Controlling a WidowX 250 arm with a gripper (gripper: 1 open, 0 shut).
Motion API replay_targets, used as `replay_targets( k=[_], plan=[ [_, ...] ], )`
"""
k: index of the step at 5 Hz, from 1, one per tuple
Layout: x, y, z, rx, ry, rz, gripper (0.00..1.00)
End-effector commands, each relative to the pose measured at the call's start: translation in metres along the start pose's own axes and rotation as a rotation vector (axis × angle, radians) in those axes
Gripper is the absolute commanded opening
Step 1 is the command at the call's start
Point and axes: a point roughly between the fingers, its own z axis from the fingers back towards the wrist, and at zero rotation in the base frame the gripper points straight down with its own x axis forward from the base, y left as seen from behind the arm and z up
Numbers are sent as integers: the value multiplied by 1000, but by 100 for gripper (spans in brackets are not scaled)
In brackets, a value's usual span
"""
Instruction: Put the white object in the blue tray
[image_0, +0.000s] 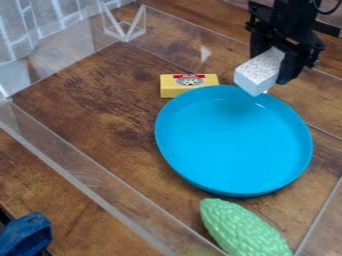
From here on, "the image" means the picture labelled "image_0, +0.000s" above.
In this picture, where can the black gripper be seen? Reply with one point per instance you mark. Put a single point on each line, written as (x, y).
(289, 19)

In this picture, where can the white speckled foam block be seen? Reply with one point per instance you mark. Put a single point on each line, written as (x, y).
(256, 76)

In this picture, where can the blue round tray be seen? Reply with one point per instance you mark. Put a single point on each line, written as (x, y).
(233, 144)

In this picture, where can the yellow rectangular box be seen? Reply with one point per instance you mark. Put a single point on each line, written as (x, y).
(175, 84)

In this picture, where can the green bitter gourd toy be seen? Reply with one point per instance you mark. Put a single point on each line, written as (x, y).
(240, 231)

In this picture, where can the white grid curtain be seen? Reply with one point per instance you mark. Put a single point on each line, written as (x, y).
(30, 20)

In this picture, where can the clear acrylic enclosure wall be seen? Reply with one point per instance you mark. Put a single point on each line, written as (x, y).
(79, 159)

